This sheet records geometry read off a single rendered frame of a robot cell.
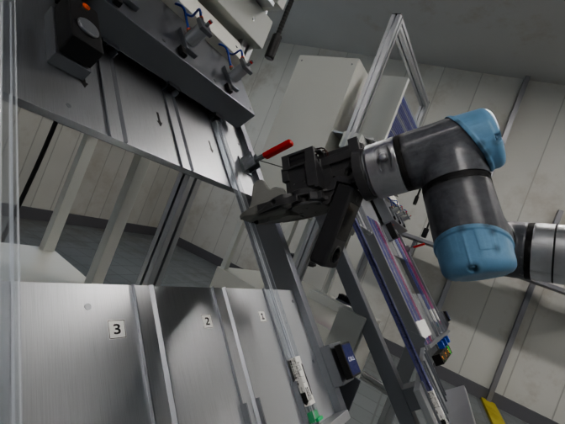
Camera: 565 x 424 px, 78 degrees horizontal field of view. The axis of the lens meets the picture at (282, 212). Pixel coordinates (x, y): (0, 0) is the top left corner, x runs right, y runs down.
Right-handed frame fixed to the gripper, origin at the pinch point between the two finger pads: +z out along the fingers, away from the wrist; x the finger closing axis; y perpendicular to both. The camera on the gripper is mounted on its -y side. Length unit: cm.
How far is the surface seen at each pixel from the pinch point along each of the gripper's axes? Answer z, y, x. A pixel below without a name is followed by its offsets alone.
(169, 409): -4.5, -21.8, 21.2
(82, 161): 61, 34, -7
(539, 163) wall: -104, 106, -369
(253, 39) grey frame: 2.2, 45.7, -10.1
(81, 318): -2.5, -13.8, 28.1
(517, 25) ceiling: -105, 204, -276
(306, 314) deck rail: -3.8, -15.1, -8.0
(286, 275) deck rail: -0.9, -8.4, -8.0
